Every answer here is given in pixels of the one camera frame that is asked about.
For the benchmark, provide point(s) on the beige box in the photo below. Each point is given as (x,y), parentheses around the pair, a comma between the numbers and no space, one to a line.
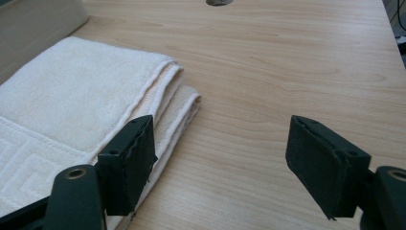
(30,28)

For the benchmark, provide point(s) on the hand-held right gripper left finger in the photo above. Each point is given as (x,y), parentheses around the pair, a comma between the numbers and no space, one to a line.
(127,169)

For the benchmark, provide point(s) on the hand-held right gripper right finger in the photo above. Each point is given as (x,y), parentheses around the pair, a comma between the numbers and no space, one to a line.
(322,166)

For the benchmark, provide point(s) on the cream towel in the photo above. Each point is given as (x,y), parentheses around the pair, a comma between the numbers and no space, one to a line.
(79,121)

